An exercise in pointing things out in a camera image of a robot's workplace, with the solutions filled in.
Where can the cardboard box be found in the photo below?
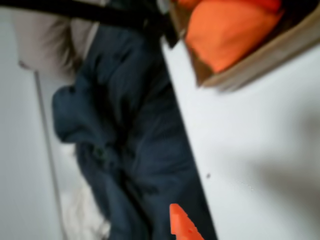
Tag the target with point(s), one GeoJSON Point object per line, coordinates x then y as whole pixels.
{"type": "Point", "coordinates": [250, 70]}

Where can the black table clamp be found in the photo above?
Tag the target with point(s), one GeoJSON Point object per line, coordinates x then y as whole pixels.
{"type": "Point", "coordinates": [172, 37]}

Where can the person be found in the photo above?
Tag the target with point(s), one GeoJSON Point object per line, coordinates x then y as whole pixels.
{"type": "Point", "coordinates": [137, 125]}

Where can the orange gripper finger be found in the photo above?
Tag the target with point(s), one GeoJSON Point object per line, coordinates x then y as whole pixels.
{"type": "Point", "coordinates": [181, 225]}

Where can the orange bean bag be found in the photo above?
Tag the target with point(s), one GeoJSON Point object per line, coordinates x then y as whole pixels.
{"type": "Point", "coordinates": [225, 37]}

